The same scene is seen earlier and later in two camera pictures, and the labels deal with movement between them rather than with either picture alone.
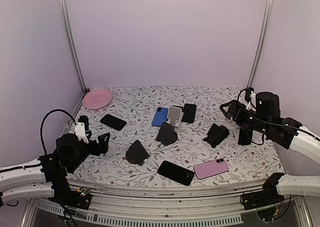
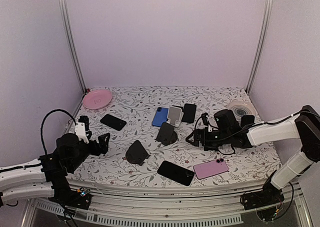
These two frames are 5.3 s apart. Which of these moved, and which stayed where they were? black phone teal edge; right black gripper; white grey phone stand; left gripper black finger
Moved: right black gripper
Stayed: white grey phone stand; left gripper black finger; black phone teal edge
